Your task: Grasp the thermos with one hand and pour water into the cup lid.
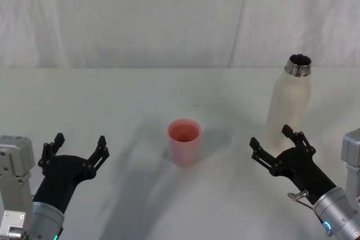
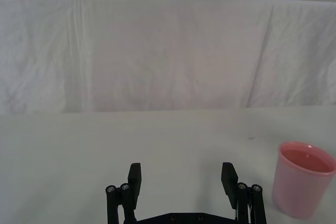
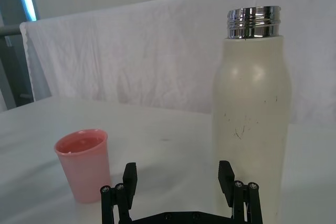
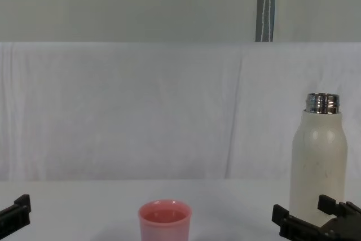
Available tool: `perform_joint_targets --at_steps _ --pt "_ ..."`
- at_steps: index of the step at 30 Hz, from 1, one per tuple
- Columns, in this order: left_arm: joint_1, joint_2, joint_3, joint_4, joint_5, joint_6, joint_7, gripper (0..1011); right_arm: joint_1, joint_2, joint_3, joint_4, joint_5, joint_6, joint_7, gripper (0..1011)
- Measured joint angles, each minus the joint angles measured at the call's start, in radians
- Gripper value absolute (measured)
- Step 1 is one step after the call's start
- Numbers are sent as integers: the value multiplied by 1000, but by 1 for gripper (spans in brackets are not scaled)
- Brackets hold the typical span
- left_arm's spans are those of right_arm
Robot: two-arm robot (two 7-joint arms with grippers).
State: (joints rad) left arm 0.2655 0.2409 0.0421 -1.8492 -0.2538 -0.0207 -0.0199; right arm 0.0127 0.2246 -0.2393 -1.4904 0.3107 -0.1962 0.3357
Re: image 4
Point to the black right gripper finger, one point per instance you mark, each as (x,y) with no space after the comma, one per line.
(301,229)
(328,204)

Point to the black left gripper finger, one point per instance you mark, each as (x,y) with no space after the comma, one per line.
(22,210)

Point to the cream vacuum bottle steel neck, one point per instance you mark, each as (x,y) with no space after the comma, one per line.
(318,162)

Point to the white table cloth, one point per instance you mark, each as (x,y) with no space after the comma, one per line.
(84,212)

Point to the pink cup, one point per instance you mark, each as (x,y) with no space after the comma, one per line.
(165,227)

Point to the wrinkled white backdrop cloth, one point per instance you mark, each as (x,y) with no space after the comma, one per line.
(141,111)

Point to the grey striped post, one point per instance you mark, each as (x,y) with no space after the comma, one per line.
(265,4)

